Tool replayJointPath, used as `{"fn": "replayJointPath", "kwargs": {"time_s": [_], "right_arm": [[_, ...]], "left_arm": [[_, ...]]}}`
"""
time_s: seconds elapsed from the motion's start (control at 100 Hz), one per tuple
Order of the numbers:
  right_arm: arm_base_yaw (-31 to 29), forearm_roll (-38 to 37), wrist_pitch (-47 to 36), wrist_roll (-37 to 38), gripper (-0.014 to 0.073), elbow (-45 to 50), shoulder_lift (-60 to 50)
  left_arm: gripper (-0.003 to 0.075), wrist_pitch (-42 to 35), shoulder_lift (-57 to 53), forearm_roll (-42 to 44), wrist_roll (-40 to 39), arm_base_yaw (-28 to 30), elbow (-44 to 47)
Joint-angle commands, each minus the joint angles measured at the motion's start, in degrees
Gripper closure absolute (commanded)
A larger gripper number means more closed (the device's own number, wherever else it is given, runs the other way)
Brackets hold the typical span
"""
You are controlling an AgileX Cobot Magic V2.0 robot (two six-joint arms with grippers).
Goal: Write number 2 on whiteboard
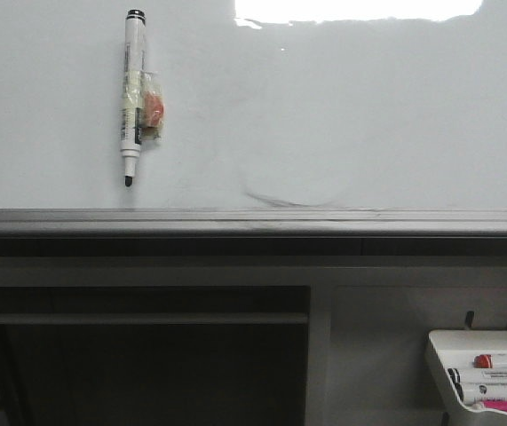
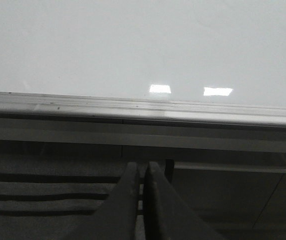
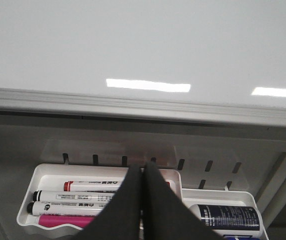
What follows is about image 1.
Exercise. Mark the red magnet taped to marker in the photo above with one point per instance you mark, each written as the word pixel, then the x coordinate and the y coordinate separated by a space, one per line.
pixel 153 107

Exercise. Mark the white whiteboard marker black tip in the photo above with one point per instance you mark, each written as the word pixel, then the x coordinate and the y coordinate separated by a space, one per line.
pixel 133 104

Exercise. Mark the grey whiteboard bottom ledge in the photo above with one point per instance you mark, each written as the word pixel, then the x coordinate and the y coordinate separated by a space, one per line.
pixel 264 232

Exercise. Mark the large white whiteboard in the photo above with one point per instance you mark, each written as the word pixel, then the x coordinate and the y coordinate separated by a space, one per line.
pixel 324 104

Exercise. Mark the grey horizontal bar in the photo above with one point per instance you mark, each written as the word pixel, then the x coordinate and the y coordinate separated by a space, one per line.
pixel 78 319

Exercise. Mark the left black tray hook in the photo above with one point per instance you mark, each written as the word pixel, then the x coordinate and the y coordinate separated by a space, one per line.
pixel 468 320

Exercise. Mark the upper black capped tray marker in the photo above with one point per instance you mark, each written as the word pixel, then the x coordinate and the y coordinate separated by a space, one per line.
pixel 477 375

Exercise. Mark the black capped tray marker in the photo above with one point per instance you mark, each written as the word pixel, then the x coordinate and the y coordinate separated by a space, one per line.
pixel 477 375
pixel 470 393

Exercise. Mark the white plastic marker tray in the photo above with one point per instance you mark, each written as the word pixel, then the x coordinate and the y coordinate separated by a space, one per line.
pixel 457 349

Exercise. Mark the red capped marker in tray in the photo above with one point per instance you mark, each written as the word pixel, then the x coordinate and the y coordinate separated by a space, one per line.
pixel 492 360

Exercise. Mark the lower black capped tray marker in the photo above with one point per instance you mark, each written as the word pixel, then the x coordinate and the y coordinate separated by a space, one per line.
pixel 470 393

